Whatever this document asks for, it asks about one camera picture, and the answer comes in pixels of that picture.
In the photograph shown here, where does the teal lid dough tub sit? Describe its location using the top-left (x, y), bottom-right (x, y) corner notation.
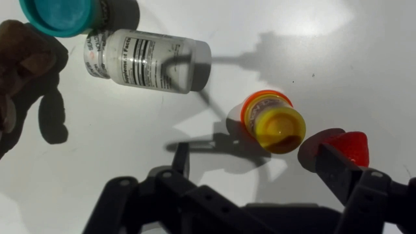
top-left (18, 0), bottom-right (105, 39)

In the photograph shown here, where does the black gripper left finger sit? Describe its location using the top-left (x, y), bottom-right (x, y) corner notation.
top-left (81, 141), bottom-right (278, 234)

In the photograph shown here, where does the yellow lid orange tub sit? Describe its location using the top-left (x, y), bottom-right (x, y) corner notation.
top-left (239, 88), bottom-right (308, 154)

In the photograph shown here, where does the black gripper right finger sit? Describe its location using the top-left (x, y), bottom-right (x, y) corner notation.
top-left (314, 141), bottom-right (416, 234)

